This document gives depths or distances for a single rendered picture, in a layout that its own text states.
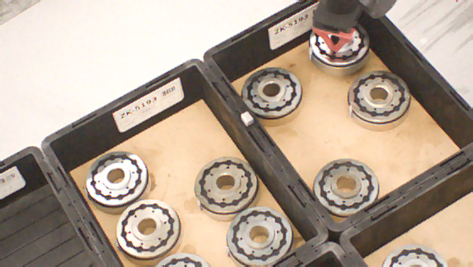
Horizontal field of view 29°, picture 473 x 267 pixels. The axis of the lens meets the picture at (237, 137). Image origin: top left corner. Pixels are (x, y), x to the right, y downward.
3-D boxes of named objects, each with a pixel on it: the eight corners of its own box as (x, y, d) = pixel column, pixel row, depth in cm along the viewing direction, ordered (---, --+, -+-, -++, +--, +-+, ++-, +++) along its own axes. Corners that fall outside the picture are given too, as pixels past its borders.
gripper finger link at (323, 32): (362, 34, 156) (365, -3, 148) (349, 65, 153) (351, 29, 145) (324, 24, 158) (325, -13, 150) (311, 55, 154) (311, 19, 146)
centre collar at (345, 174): (323, 183, 144) (323, 182, 144) (348, 166, 146) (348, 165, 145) (343, 205, 142) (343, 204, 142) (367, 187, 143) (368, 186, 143)
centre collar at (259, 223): (238, 229, 142) (238, 227, 141) (267, 216, 142) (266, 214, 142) (252, 255, 139) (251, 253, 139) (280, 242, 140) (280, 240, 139)
